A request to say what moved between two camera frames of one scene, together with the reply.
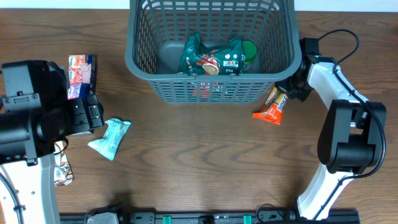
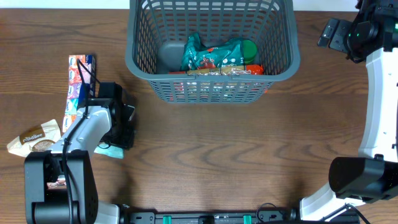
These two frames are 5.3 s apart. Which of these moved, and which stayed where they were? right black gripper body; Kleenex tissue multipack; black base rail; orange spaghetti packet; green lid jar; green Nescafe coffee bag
Moved: right black gripper body; orange spaghetti packet
Stayed: Kleenex tissue multipack; black base rail; green Nescafe coffee bag; green lid jar
